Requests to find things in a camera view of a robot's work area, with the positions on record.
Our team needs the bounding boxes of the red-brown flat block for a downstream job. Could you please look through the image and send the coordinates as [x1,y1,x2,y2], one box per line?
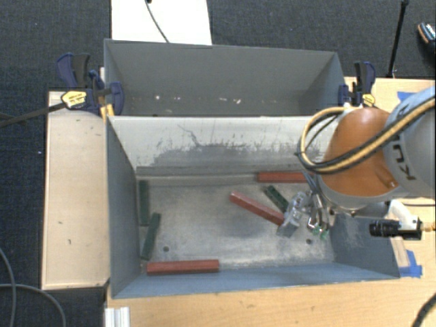
[256,171,308,184]
[146,259,221,276]
[229,191,286,227]

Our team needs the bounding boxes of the grey metal bin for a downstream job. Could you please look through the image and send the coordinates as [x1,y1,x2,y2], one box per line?
[103,38,401,300]

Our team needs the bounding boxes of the dark green flat block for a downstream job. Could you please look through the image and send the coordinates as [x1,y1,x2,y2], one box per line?
[140,213,162,262]
[138,180,151,227]
[263,185,291,215]

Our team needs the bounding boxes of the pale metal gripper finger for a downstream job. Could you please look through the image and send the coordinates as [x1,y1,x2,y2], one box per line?
[282,206,302,228]
[276,221,298,239]

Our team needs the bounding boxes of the pale wood board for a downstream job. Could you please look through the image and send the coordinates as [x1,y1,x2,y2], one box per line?
[40,90,110,291]

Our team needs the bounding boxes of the black cylinder on white bracket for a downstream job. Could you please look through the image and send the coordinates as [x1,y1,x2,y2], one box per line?
[369,199,424,241]

